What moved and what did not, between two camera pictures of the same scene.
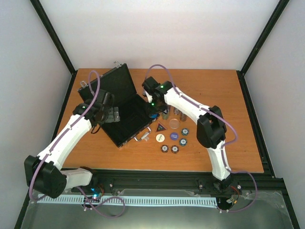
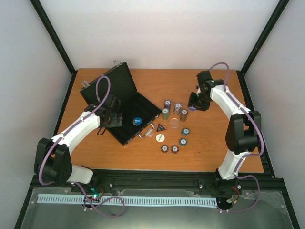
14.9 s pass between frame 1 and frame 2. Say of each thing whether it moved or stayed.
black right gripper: moved
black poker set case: stayed
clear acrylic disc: stayed
